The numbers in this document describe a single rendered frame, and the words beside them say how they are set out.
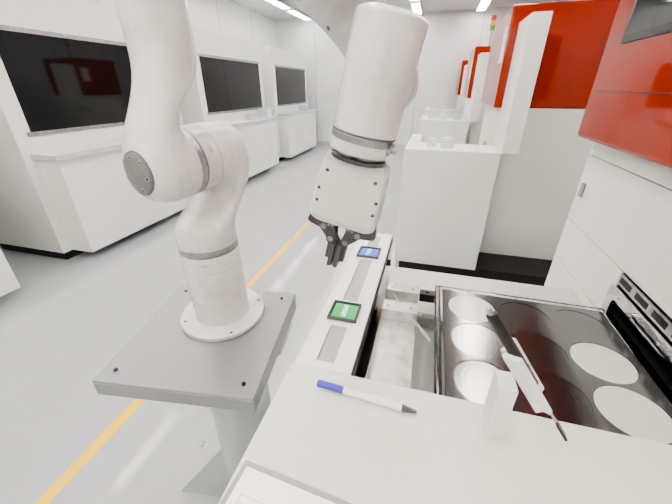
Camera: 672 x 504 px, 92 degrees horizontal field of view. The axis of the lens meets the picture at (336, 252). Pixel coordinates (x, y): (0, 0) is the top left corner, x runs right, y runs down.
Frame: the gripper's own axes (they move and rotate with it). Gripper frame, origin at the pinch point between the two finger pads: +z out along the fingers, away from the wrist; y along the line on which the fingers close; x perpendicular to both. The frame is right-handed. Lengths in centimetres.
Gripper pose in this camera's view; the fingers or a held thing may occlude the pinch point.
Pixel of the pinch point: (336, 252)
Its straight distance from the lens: 51.3
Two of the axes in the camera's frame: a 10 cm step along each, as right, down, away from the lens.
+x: -2.7, 4.4, -8.6
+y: -9.4, -3.1, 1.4
